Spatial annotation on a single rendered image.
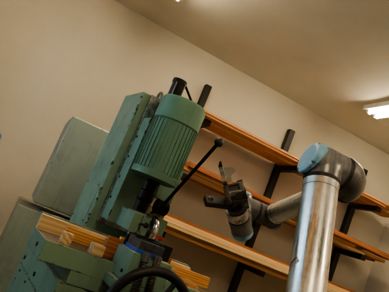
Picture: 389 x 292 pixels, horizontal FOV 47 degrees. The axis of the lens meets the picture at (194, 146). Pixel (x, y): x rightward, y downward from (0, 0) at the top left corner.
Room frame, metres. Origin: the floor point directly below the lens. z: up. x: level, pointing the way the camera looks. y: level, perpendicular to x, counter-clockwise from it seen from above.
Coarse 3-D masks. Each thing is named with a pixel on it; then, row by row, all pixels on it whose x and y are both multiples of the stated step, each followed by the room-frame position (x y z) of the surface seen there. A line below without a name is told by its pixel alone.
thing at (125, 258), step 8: (120, 248) 1.45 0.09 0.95; (128, 248) 1.41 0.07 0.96; (120, 256) 1.43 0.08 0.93; (128, 256) 1.38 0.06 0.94; (136, 256) 1.36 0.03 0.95; (120, 264) 1.41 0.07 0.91; (128, 264) 1.36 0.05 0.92; (136, 264) 1.36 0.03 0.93; (168, 264) 1.41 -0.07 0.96; (112, 272) 1.44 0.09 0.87; (120, 272) 1.38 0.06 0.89; (144, 280) 1.38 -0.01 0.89; (160, 280) 1.41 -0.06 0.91; (144, 288) 1.39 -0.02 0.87; (160, 288) 1.41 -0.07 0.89
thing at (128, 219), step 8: (128, 208) 1.63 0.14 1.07; (120, 216) 1.66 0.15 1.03; (128, 216) 1.60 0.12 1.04; (136, 216) 1.57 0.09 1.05; (144, 216) 1.58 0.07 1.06; (120, 224) 1.63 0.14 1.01; (128, 224) 1.57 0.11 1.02; (136, 224) 1.57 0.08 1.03; (128, 232) 1.61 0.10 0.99; (136, 232) 1.58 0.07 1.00; (144, 232) 1.59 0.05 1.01
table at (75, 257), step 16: (32, 240) 1.47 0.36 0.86; (48, 240) 1.34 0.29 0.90; (48, 256) 1.35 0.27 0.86; (64, 256) 1.37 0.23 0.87; (80, 256) 1.39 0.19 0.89; (96, 256) 1.42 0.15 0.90; (80, 272) 1.40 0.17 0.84; (96, 272) 1.42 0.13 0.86; (128, 288) 1.37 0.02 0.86; (176, 288) 1.54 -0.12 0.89
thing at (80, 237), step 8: (72, 232) 1.52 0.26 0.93; (80, 232) 1.54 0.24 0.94; (72, 240) 1.53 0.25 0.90; (80, 240) 1.54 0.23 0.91; (88, 240) 1.55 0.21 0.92; (96, 240) 1.56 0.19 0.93; (104, 240) 1.58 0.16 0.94; (184, 272) 1.73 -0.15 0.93; (192, 272) 1.74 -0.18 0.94; (192, 280) 1.75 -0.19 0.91; (200, 280) 1.76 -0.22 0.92; (208, 280) 1.78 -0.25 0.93
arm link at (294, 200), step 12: (360, 168) 1.38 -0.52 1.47; (360, 180) 1.38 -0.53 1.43; (300, 192) 1.69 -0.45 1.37; (348, 192) 1.41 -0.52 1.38; (360, 192) 1.43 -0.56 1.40; (264, 204) 1.94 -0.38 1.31; (276, 204) 1.84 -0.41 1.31; (288, 204) 1.75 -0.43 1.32; (264, 216) 1.92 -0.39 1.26; (276, 216) 1.84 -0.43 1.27; (288, 216) 1.79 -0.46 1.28; (276, 228) 1.95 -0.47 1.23
